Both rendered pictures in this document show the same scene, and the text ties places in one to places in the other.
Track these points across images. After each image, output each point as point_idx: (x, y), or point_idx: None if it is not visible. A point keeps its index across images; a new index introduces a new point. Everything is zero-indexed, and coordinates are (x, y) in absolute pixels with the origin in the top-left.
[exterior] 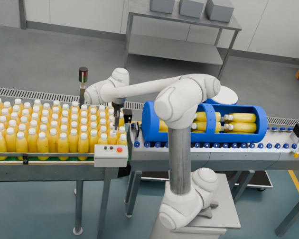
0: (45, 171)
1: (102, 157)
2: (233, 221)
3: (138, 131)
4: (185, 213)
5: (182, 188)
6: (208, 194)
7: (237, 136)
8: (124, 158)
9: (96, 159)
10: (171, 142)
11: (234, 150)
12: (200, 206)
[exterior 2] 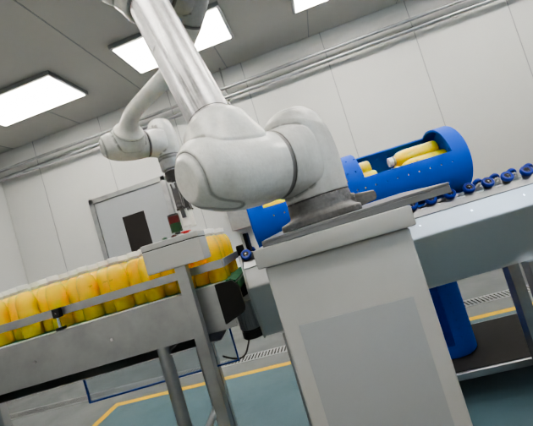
0: (95, 340)
1: (152, 246)
2: (424, 188)
3: (245, 237)
4: (217, 132)
5: (196, 95)
6: (294, 127)
7: (414, 168)
8: (190, 236)
9: (145, 253)
10: (141, 30)
11: (438, 207)
12: (272, 139)
